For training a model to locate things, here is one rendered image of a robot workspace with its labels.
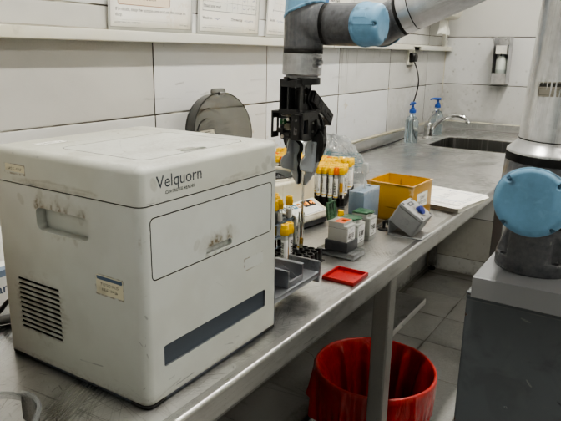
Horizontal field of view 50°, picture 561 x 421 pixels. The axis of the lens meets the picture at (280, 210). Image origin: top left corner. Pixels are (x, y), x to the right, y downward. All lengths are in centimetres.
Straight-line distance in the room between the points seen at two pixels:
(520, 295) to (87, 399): 72
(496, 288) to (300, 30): 58
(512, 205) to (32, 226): 70
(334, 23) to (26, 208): 60
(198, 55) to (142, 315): 111
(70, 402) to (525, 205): 71
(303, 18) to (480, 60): 257
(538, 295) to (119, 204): 73
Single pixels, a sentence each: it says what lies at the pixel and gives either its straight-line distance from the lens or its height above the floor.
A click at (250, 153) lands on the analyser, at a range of 82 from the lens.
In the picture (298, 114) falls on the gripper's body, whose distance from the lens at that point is 112.
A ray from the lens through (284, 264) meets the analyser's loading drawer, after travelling 106.
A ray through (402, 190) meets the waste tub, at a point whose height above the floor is 96.
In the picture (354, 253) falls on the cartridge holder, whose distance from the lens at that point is 127.
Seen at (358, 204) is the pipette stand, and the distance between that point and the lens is 145.
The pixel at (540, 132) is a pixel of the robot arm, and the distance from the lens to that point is 100.
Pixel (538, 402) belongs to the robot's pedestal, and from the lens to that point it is 123.
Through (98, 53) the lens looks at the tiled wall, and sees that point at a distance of 147.
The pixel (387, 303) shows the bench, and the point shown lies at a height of 75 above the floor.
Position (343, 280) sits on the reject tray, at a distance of 114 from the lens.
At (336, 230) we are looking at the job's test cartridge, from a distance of 128.
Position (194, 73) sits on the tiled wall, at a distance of 171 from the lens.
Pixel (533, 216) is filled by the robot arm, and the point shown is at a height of 106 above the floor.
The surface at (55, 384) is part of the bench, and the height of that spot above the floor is 88.
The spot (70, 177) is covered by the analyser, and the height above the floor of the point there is 115.
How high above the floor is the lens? 130
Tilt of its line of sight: 15 degrees down
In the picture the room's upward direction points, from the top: 1 degrees clockwise
